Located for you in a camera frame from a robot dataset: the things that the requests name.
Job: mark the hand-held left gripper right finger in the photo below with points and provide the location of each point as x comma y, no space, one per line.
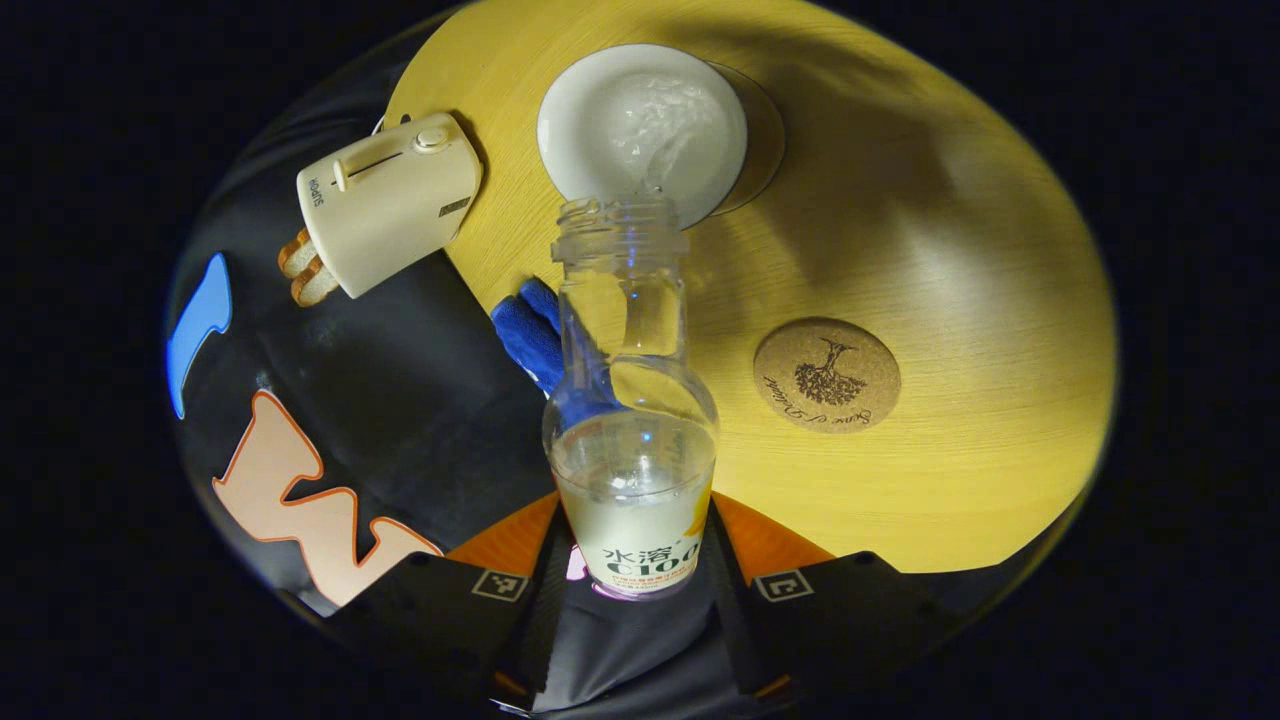
738,640

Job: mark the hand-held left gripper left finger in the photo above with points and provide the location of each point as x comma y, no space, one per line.
535,640

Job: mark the clear water bottle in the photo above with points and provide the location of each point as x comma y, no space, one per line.
632,480

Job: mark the round cork coaster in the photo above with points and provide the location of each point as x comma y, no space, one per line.
828,375

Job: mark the white teacup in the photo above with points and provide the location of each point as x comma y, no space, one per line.
640,120

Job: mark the black backdrop cloth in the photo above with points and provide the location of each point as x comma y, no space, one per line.
420,400

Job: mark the blue folded towel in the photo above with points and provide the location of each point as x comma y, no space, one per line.
530,335

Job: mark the toasted bread slice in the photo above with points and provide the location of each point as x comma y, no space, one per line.
295,255
315,285

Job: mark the white toaster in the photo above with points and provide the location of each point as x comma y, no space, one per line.
390,205

